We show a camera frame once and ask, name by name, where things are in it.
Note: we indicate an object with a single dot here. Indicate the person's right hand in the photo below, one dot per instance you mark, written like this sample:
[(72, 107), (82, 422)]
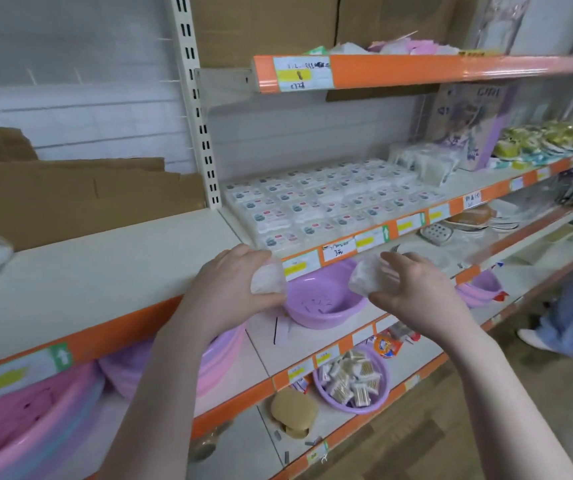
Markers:
[(426, 299)]

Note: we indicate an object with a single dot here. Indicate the person's left hand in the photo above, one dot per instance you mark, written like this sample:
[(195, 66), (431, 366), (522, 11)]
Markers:
[(226, 284)]

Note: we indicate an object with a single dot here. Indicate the person's left thumb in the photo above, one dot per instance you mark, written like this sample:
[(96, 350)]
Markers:
[(269, 300)]

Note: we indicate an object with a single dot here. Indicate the person's right thumb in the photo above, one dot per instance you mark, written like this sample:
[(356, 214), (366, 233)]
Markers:
[(384, 297)]

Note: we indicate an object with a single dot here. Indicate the white soft pad packet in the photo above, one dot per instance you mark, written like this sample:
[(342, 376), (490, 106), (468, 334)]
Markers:
[(371, 277), (270, 278)]

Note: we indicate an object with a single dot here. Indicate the person's left forearm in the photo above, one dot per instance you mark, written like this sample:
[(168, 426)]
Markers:
[(166, 394)]

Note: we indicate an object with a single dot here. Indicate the person's right forearm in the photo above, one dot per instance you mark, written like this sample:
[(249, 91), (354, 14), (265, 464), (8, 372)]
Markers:
[(496, 409)]

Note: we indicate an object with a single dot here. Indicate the orange snack packet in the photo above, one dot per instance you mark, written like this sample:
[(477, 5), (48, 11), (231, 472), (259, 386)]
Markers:
[(387, 346)]

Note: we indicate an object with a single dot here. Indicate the purple plastic basin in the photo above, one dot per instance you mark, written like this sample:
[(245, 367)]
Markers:
[(321, 304)]

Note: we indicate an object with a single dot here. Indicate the orange edged shelf board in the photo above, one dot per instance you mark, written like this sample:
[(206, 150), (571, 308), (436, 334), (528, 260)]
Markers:
[(346, 339), (466, 194), (441, 69), (91, 274)]

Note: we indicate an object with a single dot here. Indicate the white soap dish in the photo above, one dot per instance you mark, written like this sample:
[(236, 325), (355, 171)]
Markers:
[(438, 233)]

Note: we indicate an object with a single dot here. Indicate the pile of cotton swab packets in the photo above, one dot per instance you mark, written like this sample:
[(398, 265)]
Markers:
[(349, 377)]

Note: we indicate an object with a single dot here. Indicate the small purple basin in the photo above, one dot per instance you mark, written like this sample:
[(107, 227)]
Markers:
[(481, 289)]

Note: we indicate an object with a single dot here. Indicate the purple bowl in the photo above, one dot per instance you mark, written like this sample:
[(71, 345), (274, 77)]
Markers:
[(351, 402)]

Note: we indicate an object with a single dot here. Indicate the rows of white labelled boxes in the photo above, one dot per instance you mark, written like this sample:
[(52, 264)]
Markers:
[(326, 199)]

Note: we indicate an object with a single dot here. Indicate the tan round sponge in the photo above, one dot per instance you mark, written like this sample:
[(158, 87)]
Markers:
[(294, 412)]

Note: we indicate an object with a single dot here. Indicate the stack of white plates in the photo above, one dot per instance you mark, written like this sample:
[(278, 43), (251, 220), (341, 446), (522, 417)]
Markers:
[(476, 219)]

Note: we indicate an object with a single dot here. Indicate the clear bags of white pads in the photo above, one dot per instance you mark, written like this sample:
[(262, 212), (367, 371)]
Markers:
[(426, 162)]

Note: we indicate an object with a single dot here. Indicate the purple gift box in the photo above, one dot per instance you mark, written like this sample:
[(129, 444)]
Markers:
[(471, 124)]

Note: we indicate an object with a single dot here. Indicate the cream slotted shelf upright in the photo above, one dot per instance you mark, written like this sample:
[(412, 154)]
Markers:
[(194, 99)]

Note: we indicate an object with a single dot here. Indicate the large brown cardboard sheet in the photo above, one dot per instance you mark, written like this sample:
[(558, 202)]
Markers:
[(76, 199)]

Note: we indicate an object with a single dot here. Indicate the clear plastic shelf guard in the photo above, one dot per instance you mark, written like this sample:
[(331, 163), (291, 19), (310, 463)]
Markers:
[(226, 87)]

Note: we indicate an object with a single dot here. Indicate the pile of yellow green packets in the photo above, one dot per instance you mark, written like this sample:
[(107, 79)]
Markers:
[(541, 142)]

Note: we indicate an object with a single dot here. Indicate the white price label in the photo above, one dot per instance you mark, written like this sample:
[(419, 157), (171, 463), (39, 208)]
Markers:
[(302, 73)]

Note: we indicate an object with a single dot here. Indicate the pile of pink white packets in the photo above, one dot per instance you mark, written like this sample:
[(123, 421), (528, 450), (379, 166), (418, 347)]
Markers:
[(396, 46)]

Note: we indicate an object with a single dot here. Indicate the stack of pink basins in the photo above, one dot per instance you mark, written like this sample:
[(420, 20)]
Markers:
[(26, 424)]

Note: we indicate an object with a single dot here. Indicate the brown cardboard box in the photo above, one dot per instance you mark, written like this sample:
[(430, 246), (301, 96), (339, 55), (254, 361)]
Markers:
[(276, 24)]

